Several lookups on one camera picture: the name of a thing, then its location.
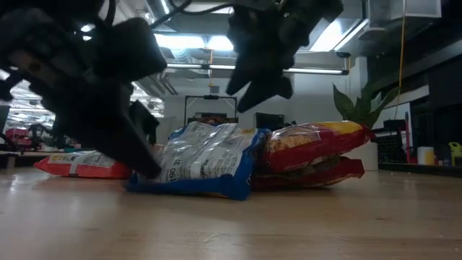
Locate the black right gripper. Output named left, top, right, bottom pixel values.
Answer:
left=225, top=0, right=300, bottom=113

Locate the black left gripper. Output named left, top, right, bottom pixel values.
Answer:
left=0, top=6, right=169, bottom=180

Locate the blue Maruchan ramen pack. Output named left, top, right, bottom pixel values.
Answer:
left=125, top=121, right=272, bottom=202

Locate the red Maruchan ramen pack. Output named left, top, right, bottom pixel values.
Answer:
left=250, top=155, right=366, bottom=191
left=260, top=120, right=377, bottom=173

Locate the black monitor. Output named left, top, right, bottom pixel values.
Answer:
left=254, top=112, right=286, bottom=131

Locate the patterned backdrop panel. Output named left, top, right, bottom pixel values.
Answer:
left=187, top=115, right=237, bottom=126

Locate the long ceiling light bar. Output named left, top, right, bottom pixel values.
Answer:
left=165, top=63, right=350, bottom=76

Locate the snake plant in white pot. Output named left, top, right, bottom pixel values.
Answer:
left=331, top=82, right=401, bottom=171

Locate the red bin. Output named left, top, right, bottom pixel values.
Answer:
left=5, top=128, right=30, bottom=145

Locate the black perforated crate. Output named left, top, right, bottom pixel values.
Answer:
left=371, top=133, right=407, bottom=164

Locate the white and yellow roll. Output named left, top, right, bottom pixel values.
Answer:
left=417, top=146, right=436, bottom=166

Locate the black shelving unit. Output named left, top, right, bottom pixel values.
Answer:
left=366, top=21, right=462, bottom=178

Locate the lime green jug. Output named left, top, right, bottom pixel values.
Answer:
left=448, top=142, right=462, bottom=167

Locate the black rig frame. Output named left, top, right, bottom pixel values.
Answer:
left=183, top=94, right=238, bottom=126

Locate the yellow hanging cord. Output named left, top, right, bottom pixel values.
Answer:
left=394, top=0, right=407, bottom=120

